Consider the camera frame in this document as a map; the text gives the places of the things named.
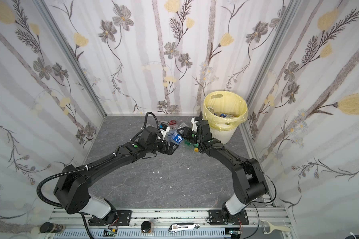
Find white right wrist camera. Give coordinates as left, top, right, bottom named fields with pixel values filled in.
left=191, top=117, right=198, bottom=132

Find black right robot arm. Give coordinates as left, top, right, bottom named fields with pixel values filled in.
left=177, top=120, right=269, bottom=224

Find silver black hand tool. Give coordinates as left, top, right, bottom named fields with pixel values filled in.
left=168, top=223, right=200, bottom=234

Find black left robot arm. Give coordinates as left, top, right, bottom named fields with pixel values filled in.
left=36, top=126, right=179, bottom=226

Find blue label bottle white cap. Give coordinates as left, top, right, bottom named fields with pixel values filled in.
left=168, top=131, right=183, bottom=144

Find white ribbed trash bin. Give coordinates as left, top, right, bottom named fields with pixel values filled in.
left=201, top=91, right=248, bottom=145

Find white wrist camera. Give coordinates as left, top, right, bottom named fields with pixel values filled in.
left=191, top=117, right=198, bottom=132
left=159, top=123, right=170, bottom=139

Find green bottle yellow cap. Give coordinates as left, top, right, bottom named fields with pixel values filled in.
left=184, top=139, right=199, bottom=152

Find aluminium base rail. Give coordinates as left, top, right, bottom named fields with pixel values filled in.
left=42, top=207, right=297, bottom=239

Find black round knob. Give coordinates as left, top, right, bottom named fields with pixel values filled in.
left=141, top=221, right=153, bottom=233

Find red handled scissors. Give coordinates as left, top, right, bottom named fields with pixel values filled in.
left=159, top=120, right=177, bottom=125

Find white slotted cable duct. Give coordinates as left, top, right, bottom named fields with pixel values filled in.
left=52, top=228, right=231, bottom=239

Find yellow plastic bin liner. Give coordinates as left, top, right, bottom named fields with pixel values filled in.
left=202, top=91, right=248, bottom=132

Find cream plastic peeler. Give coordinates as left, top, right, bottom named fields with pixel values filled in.
left=261, top=220, right=291, bottom=235

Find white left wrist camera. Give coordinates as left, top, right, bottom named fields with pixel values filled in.
left=159, top=123, right=170, bottom=139

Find black jar on rail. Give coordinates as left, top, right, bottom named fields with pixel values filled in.
left=39, top=222, right=65, bottom=234

